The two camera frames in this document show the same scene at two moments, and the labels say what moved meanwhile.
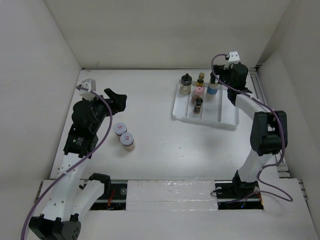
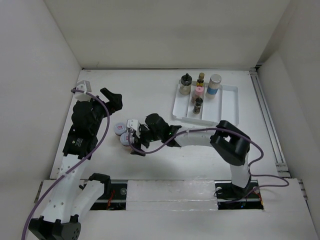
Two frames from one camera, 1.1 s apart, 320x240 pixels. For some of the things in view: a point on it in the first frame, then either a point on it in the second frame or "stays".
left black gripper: (118, 101) stays
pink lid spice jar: (199, 93) stays
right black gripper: (220, 70) to (142, 128)
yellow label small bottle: (200, 80) stays
